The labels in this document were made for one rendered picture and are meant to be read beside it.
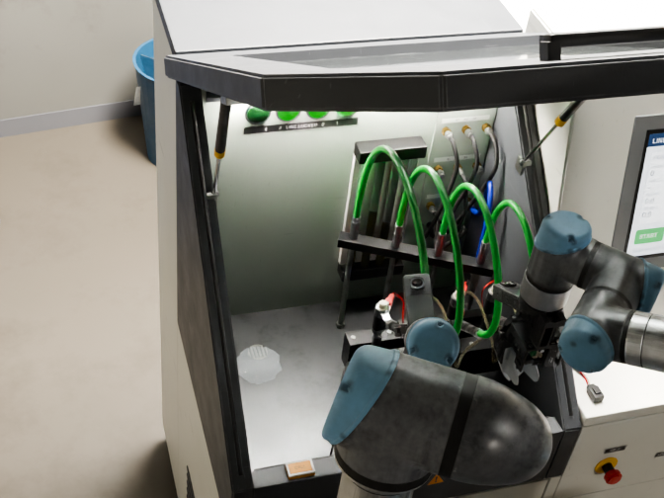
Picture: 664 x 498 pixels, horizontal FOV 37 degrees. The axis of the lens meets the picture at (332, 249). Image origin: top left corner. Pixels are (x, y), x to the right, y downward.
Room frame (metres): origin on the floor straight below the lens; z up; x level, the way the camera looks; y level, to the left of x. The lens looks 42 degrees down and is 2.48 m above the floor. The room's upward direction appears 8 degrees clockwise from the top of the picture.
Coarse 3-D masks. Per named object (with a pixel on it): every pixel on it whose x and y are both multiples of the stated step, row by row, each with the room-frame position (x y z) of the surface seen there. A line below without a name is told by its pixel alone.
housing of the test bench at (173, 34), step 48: (192, 0) 1.76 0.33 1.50; (240, 0) 1.79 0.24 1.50; (288, 0) 1.81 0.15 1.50; (336, 0) 1.84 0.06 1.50; (384, 0) 1.86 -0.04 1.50; (432, 0) 1.89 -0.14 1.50; (480, 0) 1.92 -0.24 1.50; (528, 0) 2.01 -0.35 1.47; (576, 0) 2.04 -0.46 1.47; (624, 0) 2.07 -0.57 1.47; (192, 48) 1.59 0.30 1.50; (240, 48) 1.61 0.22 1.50
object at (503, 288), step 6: (504, 282) 1.25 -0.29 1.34; (510, 282) 1.24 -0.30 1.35; (498, 288) 1.22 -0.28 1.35; (504, 288) 1.22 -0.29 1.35; (510, 288) 1.22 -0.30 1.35; (516, 288) 1.22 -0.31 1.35; (498, 294) 1.22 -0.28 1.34; (504, 294) 1.20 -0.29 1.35; (510, 294) 1.19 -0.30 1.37; (516, 294) 1.18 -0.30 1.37; (498, 300) 1.21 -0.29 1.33; (504, 300) 1.20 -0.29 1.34; (510, 300) 1.18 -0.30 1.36; (516, 300) 1.17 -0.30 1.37; (510, 306) 1.18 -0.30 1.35; (516, 306) 1.17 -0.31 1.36; (522, 312) 1.15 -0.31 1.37
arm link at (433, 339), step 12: (420, 324) 1.02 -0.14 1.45; (432, 324) 1.01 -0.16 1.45; (444, 324) 1.02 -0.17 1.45; (408, 336) 1.02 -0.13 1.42; (420, 336) 1.00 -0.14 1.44; (432, 336) 1.00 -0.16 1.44; (444, 336) 1.00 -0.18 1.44; (456, 336) 1.01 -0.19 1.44; (408, 348) 1.00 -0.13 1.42; (420, 348) 0.99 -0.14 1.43; (432, 348) 0.99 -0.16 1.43; (444, 348) 0.99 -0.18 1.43; (456, 348) 0.99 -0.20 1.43; (432, 360) 0.98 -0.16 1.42; (444, 360) 0.98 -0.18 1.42
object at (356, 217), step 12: (372, 156) 1.54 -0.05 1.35; (396, 156) 1.45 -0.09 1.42; (396, 168) 1.42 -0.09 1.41; (360, 180) 1.57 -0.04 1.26; (408, 180) 1.39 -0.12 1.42; (360, 192) 1.57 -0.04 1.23; (408, 192) 1.37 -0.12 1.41; (360, 204) 1.58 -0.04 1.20; (360, 216) 1.58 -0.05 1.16; (420, 216) 1.33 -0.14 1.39; (420, 228) 1.31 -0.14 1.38; (420, 240) 1.30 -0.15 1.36; (420, 252) 1.28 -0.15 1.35; (420, 264) 1.27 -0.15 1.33
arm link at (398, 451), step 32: (384, 352) 0.75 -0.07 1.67; (352, 384) 0.70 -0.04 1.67; (384, 384) 0.70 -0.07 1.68; (416, 384) 0.70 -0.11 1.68; (448, 384) 0.71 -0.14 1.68; (352, 416) 0.67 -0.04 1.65; (384, 416) 0.67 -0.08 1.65; (416, 416) 0.67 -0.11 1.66; (448, 416) 0.67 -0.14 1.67; (352, 448) 0.67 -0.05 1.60; (384, 448) 0.66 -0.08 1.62; (416, 448) 0.65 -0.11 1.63; (448, 448) 0.65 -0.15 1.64; (352, 480) 0.66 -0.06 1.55; (384, 480) 0.65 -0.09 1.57; (416, 480) 0.66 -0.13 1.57
